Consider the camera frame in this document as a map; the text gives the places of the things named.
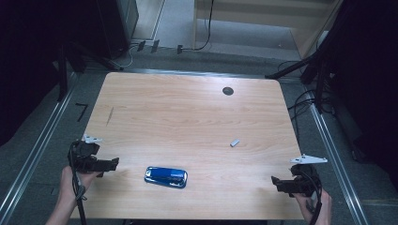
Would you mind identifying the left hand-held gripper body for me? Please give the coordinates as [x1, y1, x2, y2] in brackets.
[68, 134, 107, 174]

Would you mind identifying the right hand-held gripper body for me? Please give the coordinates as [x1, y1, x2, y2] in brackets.
[289, 153, 329, 198]

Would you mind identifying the blue stapler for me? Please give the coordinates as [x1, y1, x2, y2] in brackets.
[144, 166, 189, 189]

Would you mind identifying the person's right hand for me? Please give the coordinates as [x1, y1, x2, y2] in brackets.
[292, 188, 333, 220]

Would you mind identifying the person's left hand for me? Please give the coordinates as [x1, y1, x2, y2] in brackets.
[59, 165, 103, 204]

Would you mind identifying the black metal stand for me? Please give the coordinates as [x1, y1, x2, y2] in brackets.
[265, 29, 334, 114]
[55, 39, 125, 103]

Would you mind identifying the dark cabinet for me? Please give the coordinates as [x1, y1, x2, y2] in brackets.
[96, 0, 140, 60]

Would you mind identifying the light wooden furniture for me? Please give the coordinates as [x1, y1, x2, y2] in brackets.
[191, 0, 345, 60]

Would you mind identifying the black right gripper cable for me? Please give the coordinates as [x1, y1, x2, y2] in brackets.
[298, 169, 324, 225]

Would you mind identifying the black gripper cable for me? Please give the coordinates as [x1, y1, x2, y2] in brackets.
[298, 169, 324, 225]
[69, 141, 88, 225]

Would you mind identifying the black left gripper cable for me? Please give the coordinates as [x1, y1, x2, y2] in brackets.
[69, 141, 88, 225]

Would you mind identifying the long metal floor rail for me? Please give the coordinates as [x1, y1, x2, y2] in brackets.
[0, 72, 79, 221]
[308, 93, 370, 225]

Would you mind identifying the black floor cables bundle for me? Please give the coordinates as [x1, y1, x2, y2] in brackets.
[277, 59, 332, 140]

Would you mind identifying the white floor cable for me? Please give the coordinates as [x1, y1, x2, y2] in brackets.
[119, 43, 139, 69]

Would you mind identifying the black hanging cable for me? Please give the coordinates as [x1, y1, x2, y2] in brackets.
[181, 0, 216, 53]

